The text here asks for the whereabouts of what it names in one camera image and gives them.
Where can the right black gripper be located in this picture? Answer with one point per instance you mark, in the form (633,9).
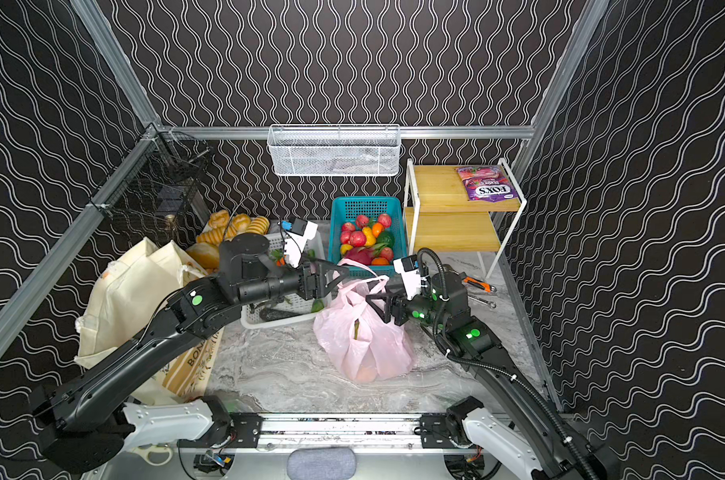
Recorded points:
(398,309)

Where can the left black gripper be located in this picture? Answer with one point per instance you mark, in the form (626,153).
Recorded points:
(319,279)

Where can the pink plastic grocery bag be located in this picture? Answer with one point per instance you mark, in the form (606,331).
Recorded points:
(359,344)

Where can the white plastic vegetable basket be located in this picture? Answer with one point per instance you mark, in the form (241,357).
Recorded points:
(292,308)

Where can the cream canvas tote bag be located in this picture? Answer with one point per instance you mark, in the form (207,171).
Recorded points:
(122,303)

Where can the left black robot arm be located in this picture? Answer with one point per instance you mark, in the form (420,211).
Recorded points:
(90,420)

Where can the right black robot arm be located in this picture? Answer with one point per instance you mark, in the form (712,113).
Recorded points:
(536,442)

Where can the pink dragon fruit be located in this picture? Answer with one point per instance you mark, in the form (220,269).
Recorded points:
(361,255)

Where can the red apple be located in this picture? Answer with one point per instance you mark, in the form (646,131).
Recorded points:
(357,239)

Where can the yellow pepper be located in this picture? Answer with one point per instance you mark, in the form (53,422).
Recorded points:
(370,240)

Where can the teal plastic fruit basket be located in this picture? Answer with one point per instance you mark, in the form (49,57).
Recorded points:
(351,214)

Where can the orange fruit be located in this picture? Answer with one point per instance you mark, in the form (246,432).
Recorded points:
(377,229)

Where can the green round fruit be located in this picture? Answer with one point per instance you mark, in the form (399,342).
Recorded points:
(385,239)

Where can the striped long bread front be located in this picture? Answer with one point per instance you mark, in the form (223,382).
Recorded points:
(259,225)

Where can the striped long bread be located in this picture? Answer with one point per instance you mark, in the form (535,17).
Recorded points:
(259,225)
(216,236)

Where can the bun back right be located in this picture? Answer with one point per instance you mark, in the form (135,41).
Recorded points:
(241,222)

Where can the silver open-end wrench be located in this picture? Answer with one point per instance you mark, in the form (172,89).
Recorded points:
(484,302)

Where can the striped long bread back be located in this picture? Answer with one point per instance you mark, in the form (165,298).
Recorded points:
(216,236)

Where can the twisted bun back left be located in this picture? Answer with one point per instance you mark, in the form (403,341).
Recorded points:
(219,219)

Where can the white wooden two-tier shelf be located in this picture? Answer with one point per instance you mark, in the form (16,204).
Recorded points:
(439,215)

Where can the grey foam pad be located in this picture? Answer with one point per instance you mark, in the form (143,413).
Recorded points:
(322,463)

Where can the purple Fox's candy bag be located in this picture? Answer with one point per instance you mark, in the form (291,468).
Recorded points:
(486,183)

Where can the adjustable wrench orange handle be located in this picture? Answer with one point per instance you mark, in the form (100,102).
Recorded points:
(479,284)

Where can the metal base rail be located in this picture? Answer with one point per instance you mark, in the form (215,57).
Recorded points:
(368,433)

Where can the white wire wall basket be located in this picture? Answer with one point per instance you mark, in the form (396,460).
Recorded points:
(335,149)

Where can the black wire wall basket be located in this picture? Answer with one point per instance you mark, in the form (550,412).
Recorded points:
(160,199)

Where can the cream handled scissors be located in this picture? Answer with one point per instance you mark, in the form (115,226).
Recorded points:
(154,455)

